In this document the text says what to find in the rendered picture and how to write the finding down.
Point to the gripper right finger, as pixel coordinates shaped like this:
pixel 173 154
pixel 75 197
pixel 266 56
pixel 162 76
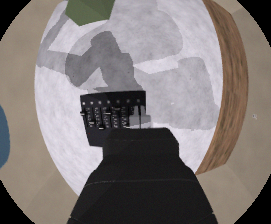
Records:
pixel 145 120

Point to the black lighting desk with faders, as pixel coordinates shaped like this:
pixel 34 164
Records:
pixel 117 106

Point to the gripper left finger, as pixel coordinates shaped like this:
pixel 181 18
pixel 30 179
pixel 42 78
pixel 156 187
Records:
pixel 135 119

